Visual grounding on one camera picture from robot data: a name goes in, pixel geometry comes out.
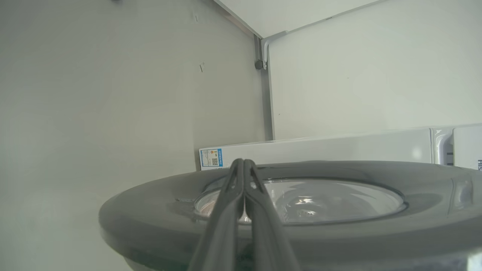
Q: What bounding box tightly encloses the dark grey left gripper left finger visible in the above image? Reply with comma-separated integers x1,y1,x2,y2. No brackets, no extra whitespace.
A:
187,158,245,271

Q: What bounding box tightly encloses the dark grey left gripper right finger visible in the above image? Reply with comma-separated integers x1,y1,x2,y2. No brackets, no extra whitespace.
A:
244,159,302,271

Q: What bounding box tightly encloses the black round glass washer door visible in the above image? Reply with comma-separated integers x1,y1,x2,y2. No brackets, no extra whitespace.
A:
99,161,482,271

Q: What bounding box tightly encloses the white front-load washing machine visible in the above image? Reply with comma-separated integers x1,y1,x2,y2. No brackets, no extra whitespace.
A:
199,124,482,172

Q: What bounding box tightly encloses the blue energy label sticker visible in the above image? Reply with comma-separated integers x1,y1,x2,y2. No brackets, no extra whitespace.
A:
200,148,223,168

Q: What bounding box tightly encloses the metal table leg with caster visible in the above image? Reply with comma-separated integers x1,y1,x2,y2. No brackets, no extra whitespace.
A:
254,30,288,71

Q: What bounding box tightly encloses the white table panel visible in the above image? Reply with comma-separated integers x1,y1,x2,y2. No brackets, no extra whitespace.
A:
213,0,381,38

